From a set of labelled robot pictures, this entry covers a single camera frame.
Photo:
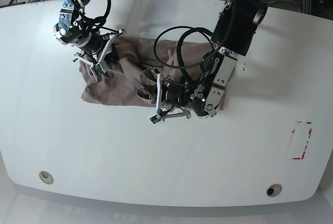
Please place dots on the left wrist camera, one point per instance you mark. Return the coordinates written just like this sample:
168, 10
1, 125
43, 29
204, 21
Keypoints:
157, 119

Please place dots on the right table grommet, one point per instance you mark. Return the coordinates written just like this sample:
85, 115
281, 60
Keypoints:
274, 190

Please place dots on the left table grommet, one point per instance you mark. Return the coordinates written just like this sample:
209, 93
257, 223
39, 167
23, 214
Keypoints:
46, 177

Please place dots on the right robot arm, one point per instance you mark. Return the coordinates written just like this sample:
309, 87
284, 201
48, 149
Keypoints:
74, 27

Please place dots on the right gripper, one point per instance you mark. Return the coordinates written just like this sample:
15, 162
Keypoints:
97, 47

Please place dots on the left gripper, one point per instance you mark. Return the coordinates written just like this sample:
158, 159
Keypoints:
154, 87

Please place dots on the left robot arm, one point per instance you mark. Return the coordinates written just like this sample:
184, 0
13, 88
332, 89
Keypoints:
202, 85

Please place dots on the mauve t-shirt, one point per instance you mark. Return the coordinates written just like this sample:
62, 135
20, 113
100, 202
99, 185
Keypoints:
118, 86

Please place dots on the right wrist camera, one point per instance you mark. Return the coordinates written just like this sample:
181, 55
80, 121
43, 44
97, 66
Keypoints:
98, 69

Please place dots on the table grommet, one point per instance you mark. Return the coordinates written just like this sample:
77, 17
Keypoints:
274, 190
46, 177

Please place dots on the red tape rectangle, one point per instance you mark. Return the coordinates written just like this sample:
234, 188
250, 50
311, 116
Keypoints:
300, 138

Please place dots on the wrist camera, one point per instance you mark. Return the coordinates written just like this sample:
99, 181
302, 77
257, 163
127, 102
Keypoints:
157, 119
98, 69

